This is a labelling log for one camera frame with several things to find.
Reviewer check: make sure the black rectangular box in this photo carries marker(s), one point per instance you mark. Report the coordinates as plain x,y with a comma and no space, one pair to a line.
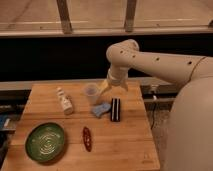
115,110

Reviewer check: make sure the white squeeze bottle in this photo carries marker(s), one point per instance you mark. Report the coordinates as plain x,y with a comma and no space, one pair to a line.
64,101

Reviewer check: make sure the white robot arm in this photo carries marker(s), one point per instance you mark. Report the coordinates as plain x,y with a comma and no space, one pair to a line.
190,130

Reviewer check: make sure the green ceramic bowl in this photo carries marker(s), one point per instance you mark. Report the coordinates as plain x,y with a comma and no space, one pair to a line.
45,142

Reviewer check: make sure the wooden table block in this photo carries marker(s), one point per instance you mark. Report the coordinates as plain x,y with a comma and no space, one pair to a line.
92,144

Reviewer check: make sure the translucent white ceramic cup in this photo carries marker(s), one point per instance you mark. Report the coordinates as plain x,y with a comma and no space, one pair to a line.
91,91

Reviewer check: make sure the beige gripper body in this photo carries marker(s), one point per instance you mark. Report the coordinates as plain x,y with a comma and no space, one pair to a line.
109,83

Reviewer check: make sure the red chili pepper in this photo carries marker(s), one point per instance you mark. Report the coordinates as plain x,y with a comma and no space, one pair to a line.
87,139

